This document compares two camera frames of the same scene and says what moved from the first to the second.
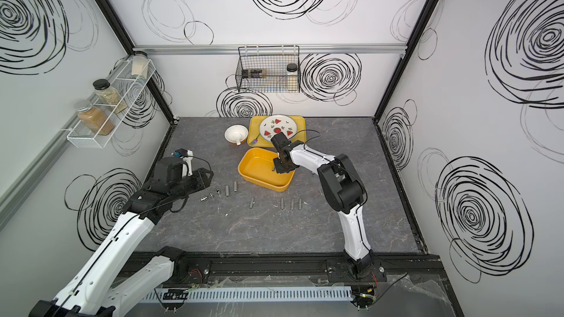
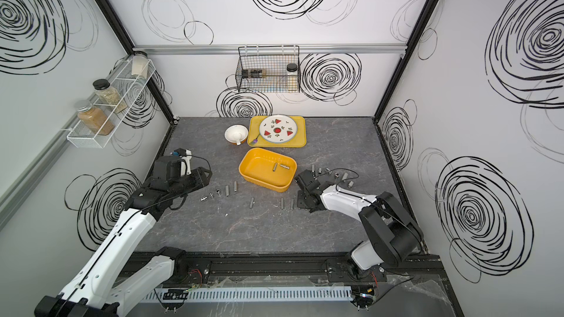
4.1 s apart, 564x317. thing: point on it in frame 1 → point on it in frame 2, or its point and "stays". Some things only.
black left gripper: [202, 178] stays
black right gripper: [277, 166] → [299, 199]
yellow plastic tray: [255, 139] stays
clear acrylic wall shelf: [98, 125] stays
